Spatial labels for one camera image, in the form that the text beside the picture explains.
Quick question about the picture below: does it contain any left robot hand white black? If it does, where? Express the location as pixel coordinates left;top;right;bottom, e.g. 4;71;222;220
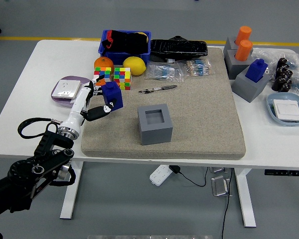
61;75;117;130

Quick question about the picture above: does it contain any blue square seal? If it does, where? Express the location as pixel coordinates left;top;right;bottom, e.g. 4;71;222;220
245;58;269;84
101;81;124;112

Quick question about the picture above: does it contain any grey seal holder box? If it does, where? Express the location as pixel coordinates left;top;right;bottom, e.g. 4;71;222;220
223;49;254;80
231;67;272;103
137;103;174;146
223;36;240;52

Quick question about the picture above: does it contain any orange cylinder seal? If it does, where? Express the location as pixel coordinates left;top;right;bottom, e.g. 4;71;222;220
235;25;253;46
235;39;254;62

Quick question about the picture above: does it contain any purple tray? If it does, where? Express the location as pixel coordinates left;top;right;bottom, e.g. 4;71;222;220
50;75;92;108

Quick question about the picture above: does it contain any colourful puzzle cube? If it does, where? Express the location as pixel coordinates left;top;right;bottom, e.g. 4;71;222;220
93;66;113;88
113;67;132;91

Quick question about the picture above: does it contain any orange fruit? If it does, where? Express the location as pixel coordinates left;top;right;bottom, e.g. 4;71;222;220
94;56;115;73

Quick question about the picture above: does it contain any blue plastic bin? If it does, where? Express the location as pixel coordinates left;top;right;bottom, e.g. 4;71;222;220
98;29;152;66

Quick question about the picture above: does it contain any yellow lemon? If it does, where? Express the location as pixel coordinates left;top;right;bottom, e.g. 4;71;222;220
123;56;147;76

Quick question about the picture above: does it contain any black cloth with red trim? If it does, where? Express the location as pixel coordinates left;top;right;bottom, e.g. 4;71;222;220
101;30;149;54

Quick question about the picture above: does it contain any white table leg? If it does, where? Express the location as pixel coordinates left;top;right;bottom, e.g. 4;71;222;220
59;161;84;220
234;168;257;228

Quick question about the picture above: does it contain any black pen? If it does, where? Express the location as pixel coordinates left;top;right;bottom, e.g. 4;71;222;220
138;85;178;95

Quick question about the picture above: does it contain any bag of blue resistors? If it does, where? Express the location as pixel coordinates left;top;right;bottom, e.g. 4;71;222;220
145;62;184;83

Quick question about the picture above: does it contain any yellow item in bin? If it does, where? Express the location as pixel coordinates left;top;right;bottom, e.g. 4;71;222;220
137;31;149;43

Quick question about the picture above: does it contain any white power strip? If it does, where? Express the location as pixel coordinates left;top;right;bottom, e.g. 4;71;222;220
149;164;172;187

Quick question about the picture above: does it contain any black plastic-wrapped part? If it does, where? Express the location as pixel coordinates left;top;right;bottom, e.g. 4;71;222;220
149;35;209;62

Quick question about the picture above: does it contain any grey-brown mat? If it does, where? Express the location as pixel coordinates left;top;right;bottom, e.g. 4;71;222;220
81;47;247;160

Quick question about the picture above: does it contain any bag of brown resistors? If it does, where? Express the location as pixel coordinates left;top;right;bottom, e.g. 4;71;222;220
178;59;215;77

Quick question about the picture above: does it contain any light blue tray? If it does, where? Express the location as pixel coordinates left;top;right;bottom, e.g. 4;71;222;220
266;93;299;127

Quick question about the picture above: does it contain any black table control panel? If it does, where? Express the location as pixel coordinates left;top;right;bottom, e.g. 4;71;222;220
264;169;299;176

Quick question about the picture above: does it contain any white wall socket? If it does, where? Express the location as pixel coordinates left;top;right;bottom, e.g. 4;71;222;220
51;79;82;99

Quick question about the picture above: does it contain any black plug with cord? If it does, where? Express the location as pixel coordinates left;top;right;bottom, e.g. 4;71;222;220
168;165;209;187

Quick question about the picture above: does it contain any metal bracket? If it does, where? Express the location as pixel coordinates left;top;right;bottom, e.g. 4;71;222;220
211;175;231;197
209;166;227;174

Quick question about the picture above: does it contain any black floor cable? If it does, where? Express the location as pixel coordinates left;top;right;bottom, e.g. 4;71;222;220
221;168;234;239

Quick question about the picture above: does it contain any white switch panel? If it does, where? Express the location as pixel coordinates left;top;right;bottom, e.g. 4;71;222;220
273;99;299;122

